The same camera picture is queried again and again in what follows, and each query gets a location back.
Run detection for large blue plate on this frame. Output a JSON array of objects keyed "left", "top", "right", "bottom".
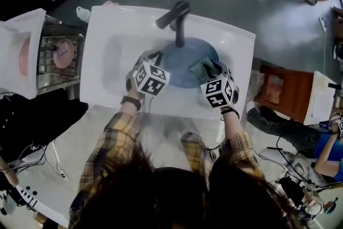
[{"left": 162, "top": 36, "right": 220, "bottom": 88}]

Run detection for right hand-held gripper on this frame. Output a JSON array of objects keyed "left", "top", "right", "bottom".
[{"left": 200, "top": 61, "right": 240, "bottom": 109}]

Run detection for green cleaning cloth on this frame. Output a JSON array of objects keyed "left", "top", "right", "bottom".
[{"left": 189, "top": 57, "right": 219, "bottom": 80}]

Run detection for person's right forearm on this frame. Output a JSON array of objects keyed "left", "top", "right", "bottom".
[{"left": 219, "top": 106, "right": 254, "bottom": 159}]

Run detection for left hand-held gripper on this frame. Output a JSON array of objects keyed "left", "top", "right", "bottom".
[{"left": 126, "top": 50, "right": 171, "bottom": 97}]

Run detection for metal sink rack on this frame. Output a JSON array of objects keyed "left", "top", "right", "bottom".
[{"left": 36, "top": 14, "right": 86, "bottom": 94}]

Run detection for white board with black marks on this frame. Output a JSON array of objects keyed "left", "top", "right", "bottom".
[{"left": 14, "top": 184, "right": 69, "bottom": 228}]

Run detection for person's legs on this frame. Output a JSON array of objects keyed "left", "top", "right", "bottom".
[{"left": 139, "top": 112, "right": 204, "bottom": 169}]

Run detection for person's torso in plaid shirt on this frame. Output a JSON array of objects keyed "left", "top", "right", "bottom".
[{"left": 68, "top": 112, "right": 295, "bottom": 229}]

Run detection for white grey equipment pack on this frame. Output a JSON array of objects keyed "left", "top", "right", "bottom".
[{"left": 258, "top": 147, "right": 322, "bottom": 186}]

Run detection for brown wooden cabinet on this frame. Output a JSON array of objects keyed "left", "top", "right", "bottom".
[{"left": 253, "top": 64, "right": 314, "bottom": 123}]

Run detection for thin bracelet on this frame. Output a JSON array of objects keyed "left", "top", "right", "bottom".
[{"left": 220, "top": 108, "right": 241, "bottom": 121}]

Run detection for large pink plate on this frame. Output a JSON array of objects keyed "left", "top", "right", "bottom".
[
  {"left": 53, "top": 38, "right": 74, "bottom": 68},
  {"left": 19, "top": 37, "right": 32, "bottom": 76}
]

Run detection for black wristwatch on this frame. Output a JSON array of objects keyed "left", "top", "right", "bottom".
[{"left": 120, "top": 95, "right": 143, "bottom": 112}]

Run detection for person's left forearm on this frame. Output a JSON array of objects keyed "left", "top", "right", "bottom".
[{"left": 101, "top": 87, "right": 144, "bottom": 148}]

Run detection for white power strip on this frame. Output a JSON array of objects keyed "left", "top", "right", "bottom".
[{"left": 318, "top": 14, "right": 327, "bottom": 32}]

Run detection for white plastic bottle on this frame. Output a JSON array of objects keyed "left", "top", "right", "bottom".
[{"left": 76, "top": 6, "right": 92, "bottom": 24}]

